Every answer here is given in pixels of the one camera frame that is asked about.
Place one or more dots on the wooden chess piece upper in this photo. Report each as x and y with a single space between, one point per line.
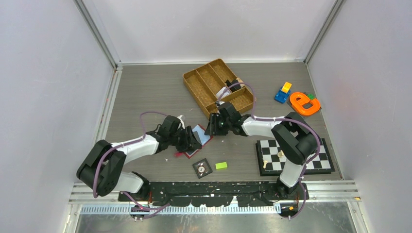
280 154

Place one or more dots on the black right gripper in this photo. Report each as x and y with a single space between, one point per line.
212 129

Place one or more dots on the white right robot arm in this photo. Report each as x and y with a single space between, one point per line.
297 140

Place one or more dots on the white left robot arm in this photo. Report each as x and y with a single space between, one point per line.
102 168

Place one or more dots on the poker chip in black case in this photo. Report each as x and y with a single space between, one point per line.
202 168

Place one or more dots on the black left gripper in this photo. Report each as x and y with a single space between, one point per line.
190 142

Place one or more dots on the yellow toy brick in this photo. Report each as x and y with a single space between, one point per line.
286 87

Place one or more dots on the blue toy brick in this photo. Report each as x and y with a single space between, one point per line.
281 96

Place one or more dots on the woven wicker divided tray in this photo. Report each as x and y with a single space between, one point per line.
205 81

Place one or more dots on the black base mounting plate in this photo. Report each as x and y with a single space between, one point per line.
210 194

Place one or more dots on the black white chessboard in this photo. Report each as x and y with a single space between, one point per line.
267 151

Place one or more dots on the green toy brick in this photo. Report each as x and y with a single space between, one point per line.
310 96

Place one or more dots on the green rectangular block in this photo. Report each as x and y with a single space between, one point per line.
221 165

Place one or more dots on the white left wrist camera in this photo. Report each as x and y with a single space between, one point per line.
182 121

